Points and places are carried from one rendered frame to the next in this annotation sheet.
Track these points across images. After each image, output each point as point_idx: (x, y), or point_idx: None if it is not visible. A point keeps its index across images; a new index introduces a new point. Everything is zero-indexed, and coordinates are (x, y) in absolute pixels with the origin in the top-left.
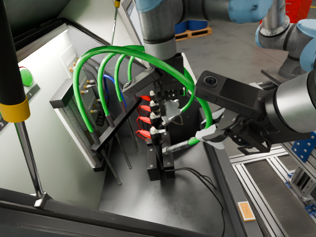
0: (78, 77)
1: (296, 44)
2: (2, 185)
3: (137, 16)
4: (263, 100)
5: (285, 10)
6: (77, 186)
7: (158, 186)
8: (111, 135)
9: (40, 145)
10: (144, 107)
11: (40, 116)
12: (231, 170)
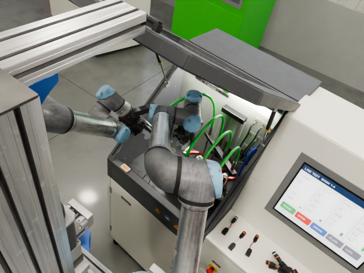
0: (211, 101)
1: None
2: (190, 87)
3: (357, 218)
4: (133, 110)
5: (174, 258)
6: (200, 129)
7: None
8: (210, 142)
9: (207, 101)
10: None
11: (216, 99)
12: (142, 184)
